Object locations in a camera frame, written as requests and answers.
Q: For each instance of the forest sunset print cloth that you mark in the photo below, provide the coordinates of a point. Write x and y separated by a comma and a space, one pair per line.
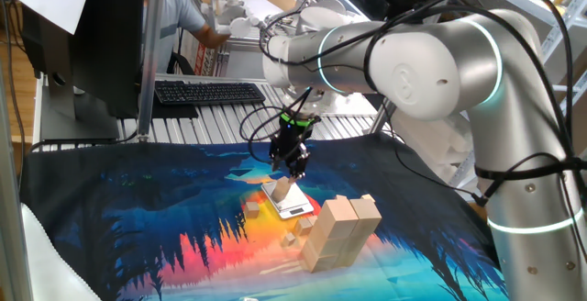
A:
137, 191

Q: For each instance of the black desk mat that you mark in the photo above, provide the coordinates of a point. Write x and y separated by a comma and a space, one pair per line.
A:
174, 110

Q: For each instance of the silver digital kitchen scale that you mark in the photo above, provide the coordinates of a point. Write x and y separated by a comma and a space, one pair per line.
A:
298, 207

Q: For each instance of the red white printed box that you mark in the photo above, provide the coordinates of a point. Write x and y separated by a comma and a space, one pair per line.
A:
199, 64

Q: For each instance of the black swivel chair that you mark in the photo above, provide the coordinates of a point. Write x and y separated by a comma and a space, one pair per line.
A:
181, 64

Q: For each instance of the black computer monitor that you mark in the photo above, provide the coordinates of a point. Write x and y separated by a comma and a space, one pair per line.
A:
110, 39

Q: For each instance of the tiny wooden cube block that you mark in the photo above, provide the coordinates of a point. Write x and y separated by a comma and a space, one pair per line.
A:
288, 239

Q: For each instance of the bare person forearm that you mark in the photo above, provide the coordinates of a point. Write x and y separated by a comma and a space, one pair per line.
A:
213, 39

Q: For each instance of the white foam packing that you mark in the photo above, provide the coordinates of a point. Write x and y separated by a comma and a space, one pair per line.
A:
426, 140

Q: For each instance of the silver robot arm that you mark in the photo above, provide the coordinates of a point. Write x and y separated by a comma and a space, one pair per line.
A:
435, 76

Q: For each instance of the brown wooden desk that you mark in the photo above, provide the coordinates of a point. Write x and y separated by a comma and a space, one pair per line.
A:
215, 0

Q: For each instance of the black keyboard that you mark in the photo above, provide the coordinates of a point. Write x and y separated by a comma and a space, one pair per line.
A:
206, 93

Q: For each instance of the person in blue shirt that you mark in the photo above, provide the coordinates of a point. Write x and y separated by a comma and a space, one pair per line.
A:
176, 12

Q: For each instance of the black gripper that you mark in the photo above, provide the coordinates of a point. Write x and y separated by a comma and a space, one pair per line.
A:
291, 140

